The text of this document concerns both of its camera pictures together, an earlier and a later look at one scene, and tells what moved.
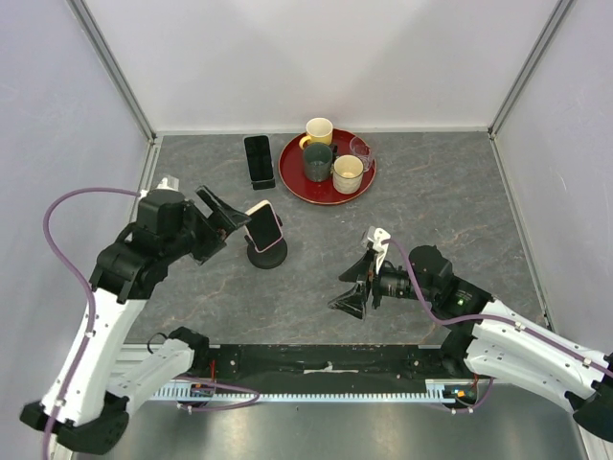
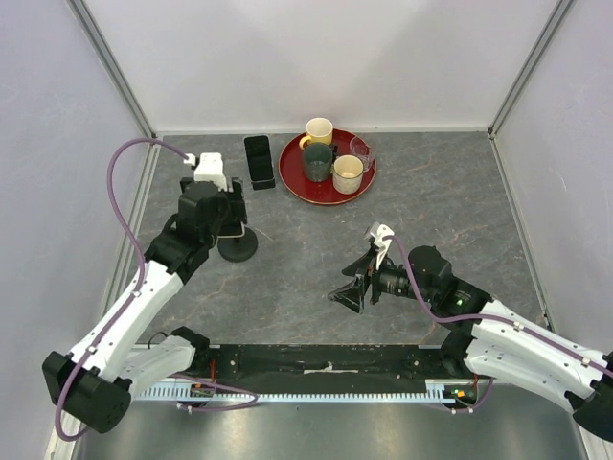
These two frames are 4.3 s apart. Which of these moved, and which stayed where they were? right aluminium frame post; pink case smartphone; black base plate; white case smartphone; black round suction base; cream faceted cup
Moved: pink case smartphone; black round suction base
Stayed: cream faceted cup; black base plate; white case smartphone; right aluminium frame post
